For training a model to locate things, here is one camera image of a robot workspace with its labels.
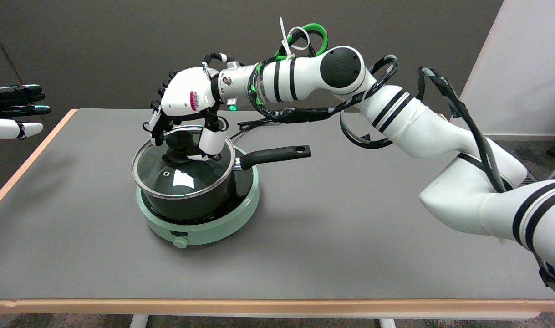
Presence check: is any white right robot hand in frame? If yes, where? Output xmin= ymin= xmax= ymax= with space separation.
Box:
xmin=143 ymin=67 xmax=228 ymax=161

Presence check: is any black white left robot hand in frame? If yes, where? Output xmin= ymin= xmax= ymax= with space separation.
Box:
xmin=0 ymin=84 xmax=51 ymax=140

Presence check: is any glass pot lid black knob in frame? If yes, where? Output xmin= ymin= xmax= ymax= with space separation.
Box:
xmin=131 ymin=126 xmax=236 ymax=200

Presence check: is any mint green induction cooker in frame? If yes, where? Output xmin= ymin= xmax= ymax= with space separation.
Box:
xmin=136 ymin=145 xmax=261 ymax=249

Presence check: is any white partition panel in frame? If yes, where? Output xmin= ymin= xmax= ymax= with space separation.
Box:
xmin=449 ymin=0 xmax=555 ymax=136

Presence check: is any black power cord with plug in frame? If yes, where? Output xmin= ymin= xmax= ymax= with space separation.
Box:
xmin=228 ymin=117 xmax=278 ymax=142

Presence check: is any black saucepan with handle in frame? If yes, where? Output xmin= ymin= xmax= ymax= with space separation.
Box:
xmin=141 ymin=145 xmax=311 ymax=221

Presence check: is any green robot cable loop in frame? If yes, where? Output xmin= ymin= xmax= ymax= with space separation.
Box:
xmin=255 ymin=23 xmax=329 ymax=106

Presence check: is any black robot cable loom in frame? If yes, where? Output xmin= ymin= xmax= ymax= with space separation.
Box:
xmin=248 ymin=55 xmax=555 ymax=301

